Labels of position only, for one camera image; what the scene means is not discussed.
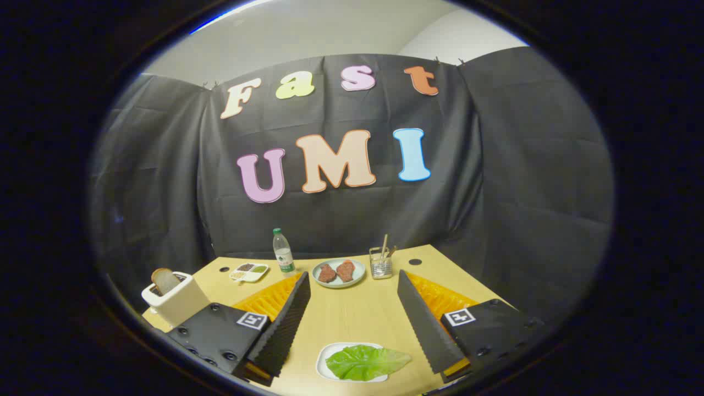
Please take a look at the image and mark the green lettuce leaf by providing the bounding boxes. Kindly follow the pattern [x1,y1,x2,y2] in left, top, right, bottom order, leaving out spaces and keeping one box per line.
[326,345,412,381]

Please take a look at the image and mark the white divided condiment dish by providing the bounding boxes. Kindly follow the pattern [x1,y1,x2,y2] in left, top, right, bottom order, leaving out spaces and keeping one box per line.
[229,263,270,283]

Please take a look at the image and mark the black backdrop cloth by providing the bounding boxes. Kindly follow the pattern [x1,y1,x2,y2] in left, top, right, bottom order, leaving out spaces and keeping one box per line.
[91,47,614,325]

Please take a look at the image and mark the clear plastic water bottle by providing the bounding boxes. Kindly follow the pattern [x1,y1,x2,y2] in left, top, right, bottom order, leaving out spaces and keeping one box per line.
[273,228,296,274]

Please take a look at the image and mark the clear utensil holder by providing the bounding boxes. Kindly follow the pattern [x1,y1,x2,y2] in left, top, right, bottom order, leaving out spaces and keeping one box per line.
[369,247,393,280]

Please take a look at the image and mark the cream toaster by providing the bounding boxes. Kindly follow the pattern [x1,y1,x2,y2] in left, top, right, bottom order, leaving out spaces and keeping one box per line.
[141,271,211,328]

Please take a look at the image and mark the white square plate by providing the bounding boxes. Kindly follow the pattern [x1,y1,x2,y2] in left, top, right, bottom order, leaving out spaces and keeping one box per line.
[316,342,390,383]

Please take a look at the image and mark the white bread slice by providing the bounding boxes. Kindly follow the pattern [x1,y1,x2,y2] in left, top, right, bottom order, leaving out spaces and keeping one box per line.
[151,268,181,295]

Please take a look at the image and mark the pale blue round plate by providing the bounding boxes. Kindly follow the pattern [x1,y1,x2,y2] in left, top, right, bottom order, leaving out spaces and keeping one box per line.
[311,258,366,289]

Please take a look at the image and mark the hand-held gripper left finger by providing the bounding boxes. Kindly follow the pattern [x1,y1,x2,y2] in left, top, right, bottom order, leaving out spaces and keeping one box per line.
[165,271,311,386]

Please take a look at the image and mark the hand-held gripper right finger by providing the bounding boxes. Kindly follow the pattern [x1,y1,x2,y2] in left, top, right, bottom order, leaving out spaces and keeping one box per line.
[397,269,545,384]

